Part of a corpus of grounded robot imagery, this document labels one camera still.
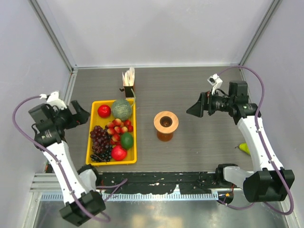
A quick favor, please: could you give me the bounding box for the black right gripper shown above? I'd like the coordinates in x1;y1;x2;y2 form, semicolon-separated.
187;88;234;117

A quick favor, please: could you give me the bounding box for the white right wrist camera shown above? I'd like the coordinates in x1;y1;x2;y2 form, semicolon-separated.
207;74;223;95

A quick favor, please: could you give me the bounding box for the dark filter holder box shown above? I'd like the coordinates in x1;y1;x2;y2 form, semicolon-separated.
119;82;135;98

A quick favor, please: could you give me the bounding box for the green netted melon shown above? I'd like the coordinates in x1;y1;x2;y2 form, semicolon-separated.
111;99;132;121

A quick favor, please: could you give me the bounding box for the yellow plastic fruit tray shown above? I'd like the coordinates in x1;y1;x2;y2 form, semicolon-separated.
85;98;137;166

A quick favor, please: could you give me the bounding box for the red apple back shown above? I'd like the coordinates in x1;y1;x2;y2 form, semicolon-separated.
97;104;111;118

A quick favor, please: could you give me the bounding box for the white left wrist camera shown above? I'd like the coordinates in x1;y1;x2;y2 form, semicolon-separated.
39;91;67;110

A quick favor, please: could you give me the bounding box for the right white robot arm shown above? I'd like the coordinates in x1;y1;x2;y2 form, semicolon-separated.
186;77;295;203

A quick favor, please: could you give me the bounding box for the green pear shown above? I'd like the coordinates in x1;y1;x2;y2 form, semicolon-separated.
236;142;250;155

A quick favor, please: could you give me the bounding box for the red apple front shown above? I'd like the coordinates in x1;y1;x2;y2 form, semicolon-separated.
111;145;127;161

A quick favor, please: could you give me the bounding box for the red apple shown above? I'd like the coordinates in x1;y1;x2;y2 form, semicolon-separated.
111;145;127;161
97;104;111;118

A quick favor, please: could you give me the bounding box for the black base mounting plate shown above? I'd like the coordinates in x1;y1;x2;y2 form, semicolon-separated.
99;171;232;195

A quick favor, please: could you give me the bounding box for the dark purple grape bunch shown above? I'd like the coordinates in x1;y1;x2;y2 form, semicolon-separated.
90;125;113;162

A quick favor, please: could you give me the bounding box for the green lime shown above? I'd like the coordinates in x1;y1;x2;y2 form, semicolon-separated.
120;132;134;150

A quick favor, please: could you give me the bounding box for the round wooden dripper stand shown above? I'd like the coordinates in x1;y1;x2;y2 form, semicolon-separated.
153;111;179;134

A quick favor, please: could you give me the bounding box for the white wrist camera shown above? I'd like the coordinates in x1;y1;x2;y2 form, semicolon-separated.
207;74;223;95
39;91;67;110

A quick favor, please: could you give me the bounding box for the white perforated cable rail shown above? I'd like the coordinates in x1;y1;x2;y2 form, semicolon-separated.
40;191;219;202

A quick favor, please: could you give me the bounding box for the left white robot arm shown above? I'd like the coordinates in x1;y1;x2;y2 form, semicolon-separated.
29;99;105;227

